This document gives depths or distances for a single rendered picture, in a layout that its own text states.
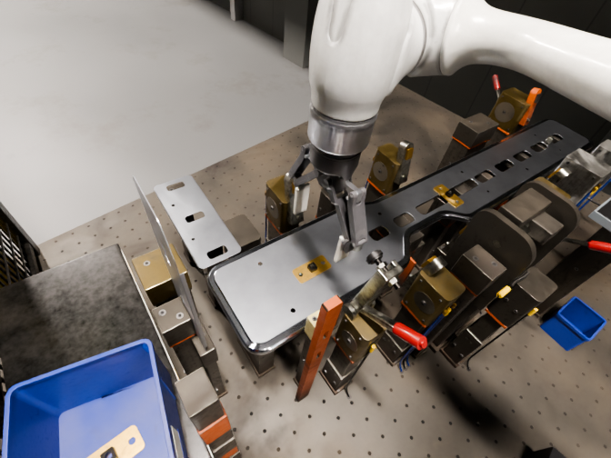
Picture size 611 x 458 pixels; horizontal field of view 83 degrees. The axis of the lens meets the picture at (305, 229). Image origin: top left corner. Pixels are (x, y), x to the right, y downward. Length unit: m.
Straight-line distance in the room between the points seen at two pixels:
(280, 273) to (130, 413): 0.35
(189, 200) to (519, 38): 0.71
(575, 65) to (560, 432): 0.95
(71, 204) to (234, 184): 1.37
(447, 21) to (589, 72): 0.17
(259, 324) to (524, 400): 0.76
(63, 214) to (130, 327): 1.83
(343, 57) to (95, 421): 0.60
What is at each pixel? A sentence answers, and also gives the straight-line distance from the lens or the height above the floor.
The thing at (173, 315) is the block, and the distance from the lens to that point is 0.63.
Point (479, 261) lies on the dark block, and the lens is 0.74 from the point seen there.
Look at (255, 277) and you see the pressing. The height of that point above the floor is 1.00.
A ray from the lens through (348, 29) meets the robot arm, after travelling 0.40.
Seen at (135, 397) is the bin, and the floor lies 1.03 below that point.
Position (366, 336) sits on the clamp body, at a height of 1.05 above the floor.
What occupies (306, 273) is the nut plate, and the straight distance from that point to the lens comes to 0.75.
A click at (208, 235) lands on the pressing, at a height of 1.00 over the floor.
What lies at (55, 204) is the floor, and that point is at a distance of 2.56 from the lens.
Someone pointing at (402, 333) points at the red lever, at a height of 1.13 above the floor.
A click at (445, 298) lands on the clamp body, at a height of 1.07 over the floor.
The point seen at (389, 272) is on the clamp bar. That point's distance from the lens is 0.52.
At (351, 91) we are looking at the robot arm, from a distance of 0.42.
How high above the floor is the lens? 1.63
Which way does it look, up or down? 50 degrees down
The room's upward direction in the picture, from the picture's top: 9 degrees clockwise
